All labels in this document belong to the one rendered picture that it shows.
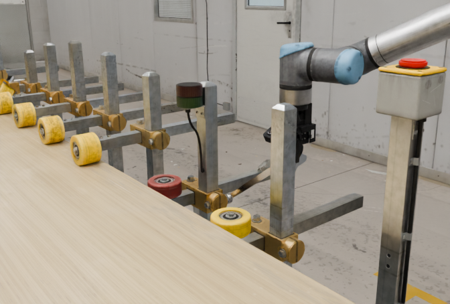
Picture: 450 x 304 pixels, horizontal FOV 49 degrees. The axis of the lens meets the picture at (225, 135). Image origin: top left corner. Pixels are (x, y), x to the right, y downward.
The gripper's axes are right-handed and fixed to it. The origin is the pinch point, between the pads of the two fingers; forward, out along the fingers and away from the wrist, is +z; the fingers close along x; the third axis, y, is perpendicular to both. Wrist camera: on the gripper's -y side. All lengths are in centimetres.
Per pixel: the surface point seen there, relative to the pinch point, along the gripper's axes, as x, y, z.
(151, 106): 19.0, -33.0, -21.7
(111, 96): 44, -33, -21
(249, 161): 196, 155, 86
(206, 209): -6.7, -34.5, -1.1
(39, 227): -5, -73, -9
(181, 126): 23.3, -21.2, -13.0
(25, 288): -24, -82, -9
